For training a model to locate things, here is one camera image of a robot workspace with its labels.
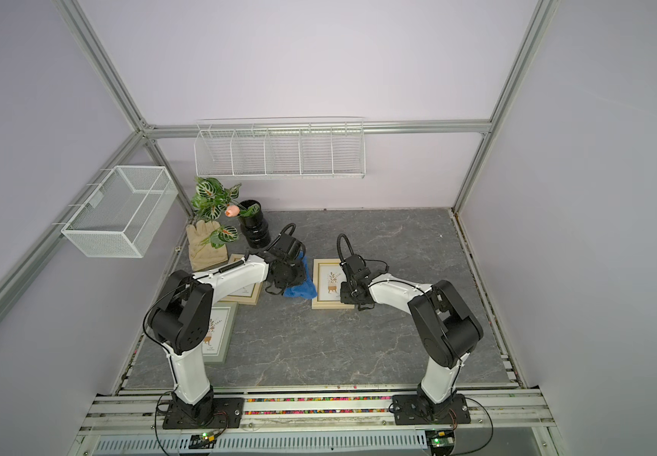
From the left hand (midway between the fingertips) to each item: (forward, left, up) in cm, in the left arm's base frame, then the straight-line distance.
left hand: (304, 280), depth 94 cm
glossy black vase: (+20, +18, +5) cm, 28 cm away
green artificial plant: (+14, +25, +25) cm, 38 cm away
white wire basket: (+13, +52, +22) cm, 58 cm away
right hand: (-4, -15, -4) cm, 16 cm away
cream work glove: (+17, +39, -5) cm, 43 cm away
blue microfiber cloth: (-4, -1, +1) cm, 5 cm away
